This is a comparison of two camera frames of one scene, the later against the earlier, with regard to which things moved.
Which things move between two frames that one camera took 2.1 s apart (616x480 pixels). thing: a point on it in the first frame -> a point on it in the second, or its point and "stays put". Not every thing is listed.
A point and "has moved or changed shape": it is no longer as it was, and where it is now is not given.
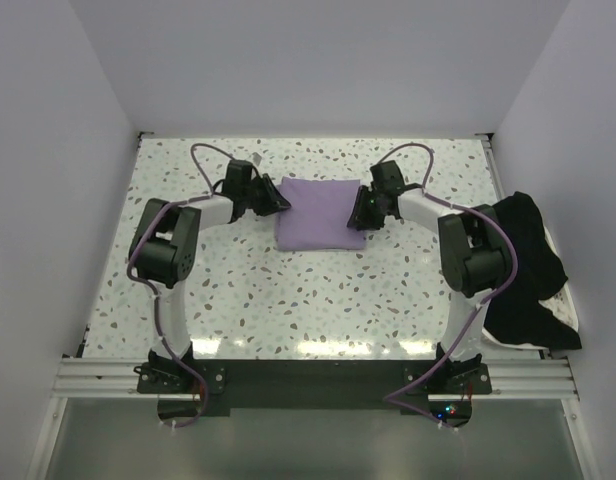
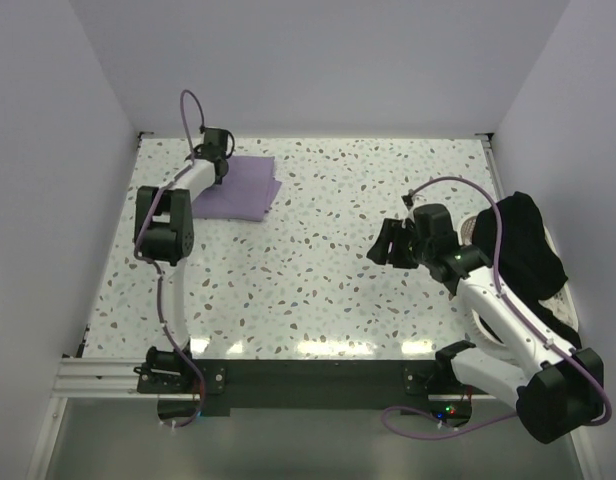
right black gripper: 359,217 -> 392,232
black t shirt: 516,315 stays put
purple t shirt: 319,214 has moved or changed shape
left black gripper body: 252,196 -> 197,150
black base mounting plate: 405,385 stays put
